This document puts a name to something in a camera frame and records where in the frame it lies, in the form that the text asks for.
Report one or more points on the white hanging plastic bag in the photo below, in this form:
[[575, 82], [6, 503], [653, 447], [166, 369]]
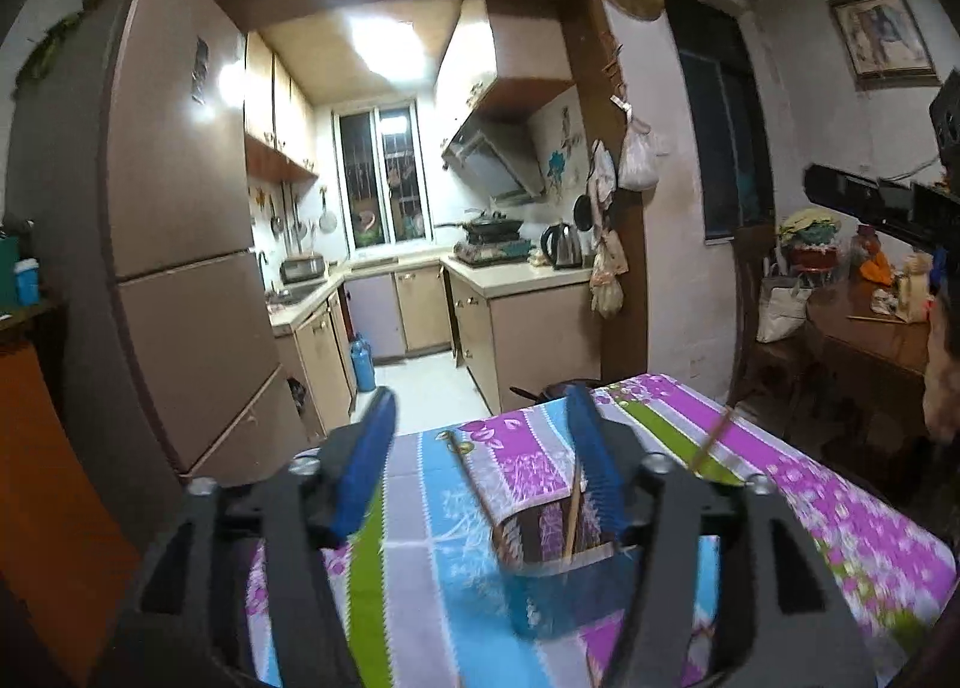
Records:
[[641, 159]]

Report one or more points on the barred kitchen window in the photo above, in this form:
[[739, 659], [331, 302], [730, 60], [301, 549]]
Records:
[[381, 178]]

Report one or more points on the framed wall picture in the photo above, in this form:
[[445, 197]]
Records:
[[883, 36]]

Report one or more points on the grey range hood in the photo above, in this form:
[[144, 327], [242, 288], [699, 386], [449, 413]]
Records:
[[495, 159]]

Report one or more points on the beige cabinet above range hood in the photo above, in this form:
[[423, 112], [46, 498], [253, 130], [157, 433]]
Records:
[[502, 54]]

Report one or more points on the dark wooden chair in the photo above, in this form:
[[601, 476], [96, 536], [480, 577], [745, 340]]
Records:
[[765, 365]]

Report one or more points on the potted flower plant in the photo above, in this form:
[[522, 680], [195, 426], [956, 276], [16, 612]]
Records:
[[808, 241]]

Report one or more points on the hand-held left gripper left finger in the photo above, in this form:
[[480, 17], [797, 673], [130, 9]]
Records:
[[367, 470]]

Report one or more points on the steel electric kettle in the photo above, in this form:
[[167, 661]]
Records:
[[562, 247]]

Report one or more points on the person's right forearm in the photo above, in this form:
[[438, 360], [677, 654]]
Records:
[[945, 373]]

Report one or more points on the white bag on chair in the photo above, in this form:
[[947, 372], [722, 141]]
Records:
[[781, 311]]

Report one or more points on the black wok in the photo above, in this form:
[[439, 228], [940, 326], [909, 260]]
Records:
[[489, 224]]

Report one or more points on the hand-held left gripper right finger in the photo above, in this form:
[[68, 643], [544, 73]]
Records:
[[598, 467]]

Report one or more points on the hanging plastic bags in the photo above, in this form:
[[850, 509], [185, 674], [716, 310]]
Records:
[[606, 260]]

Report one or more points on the blue gas cylinder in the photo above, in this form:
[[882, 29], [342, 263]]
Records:
[[364, 364]]

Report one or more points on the gas stove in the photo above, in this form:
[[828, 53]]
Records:
[[491, 250]]

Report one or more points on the dark wooden side table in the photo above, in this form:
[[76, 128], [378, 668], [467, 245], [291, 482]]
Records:
[[870, 358]]

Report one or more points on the floral striped tablecloth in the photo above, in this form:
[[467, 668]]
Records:
[[465, 583]]

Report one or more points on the brown refrigerator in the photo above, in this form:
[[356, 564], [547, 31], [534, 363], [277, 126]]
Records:
[[180, 208]]

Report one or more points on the beige kitchen base cabinets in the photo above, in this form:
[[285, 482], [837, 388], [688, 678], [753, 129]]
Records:
[[525, 328]]

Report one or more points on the ceiling light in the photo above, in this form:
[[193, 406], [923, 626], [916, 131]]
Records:
[[382, 46]]

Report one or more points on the dark room window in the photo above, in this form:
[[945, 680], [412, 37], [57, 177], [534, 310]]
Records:
[[720, 125]]

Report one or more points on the orange wooden cabinet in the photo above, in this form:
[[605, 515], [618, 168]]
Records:
[[52, 478]]

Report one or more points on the brown bamboo chopstick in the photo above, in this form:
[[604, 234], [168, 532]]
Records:
[[476, 489], [572, 519], [711, 444]]

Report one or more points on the beige wall cabinets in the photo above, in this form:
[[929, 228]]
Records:
[[277, 110]]

